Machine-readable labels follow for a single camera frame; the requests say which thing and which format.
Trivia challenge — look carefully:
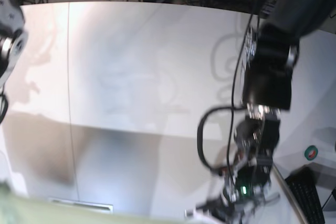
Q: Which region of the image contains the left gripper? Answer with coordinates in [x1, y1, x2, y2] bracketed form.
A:
[195, 166, 280, 223]

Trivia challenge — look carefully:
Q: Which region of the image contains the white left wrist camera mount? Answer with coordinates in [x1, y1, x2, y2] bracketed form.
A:
[184, 209, 224, 224]

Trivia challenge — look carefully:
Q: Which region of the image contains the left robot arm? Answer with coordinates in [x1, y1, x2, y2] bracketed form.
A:
[185, 0, 335, 223]

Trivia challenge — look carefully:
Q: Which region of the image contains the black keyboard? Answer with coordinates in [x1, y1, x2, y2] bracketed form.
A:
[285, 166, 325, 224]

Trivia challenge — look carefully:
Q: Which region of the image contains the green tape roll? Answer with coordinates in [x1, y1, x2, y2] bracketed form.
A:
[304, 145, 318, 161]

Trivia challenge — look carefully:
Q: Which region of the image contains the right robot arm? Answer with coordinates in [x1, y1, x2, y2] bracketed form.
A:
[1, 0, 28, 121]

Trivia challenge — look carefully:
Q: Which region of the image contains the green t-shirt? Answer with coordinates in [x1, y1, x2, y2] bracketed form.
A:
[1, 181, 200, 224]

